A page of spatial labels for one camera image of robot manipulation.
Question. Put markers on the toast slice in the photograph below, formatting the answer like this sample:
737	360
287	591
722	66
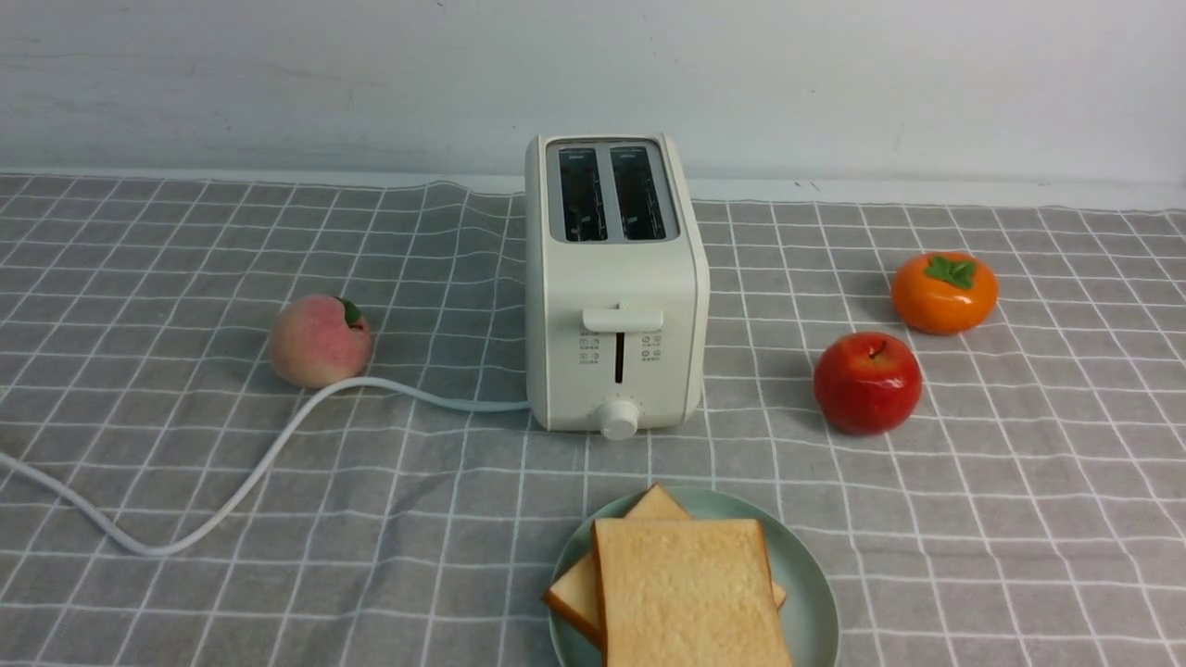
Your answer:
686	593
574	593

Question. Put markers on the white two-slot toaster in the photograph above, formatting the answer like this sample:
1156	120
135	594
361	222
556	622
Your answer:
617	285

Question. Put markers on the pink peach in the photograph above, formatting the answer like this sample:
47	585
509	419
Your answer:
319	340

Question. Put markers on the red apple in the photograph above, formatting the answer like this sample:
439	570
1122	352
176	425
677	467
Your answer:
867	383

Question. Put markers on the light green round plate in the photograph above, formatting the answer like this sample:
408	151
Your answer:
809	616

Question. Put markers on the orange persimmon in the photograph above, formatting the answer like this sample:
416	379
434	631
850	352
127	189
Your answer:
944	293

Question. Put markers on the grey checked tablecloth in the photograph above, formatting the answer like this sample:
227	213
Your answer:
1029	512

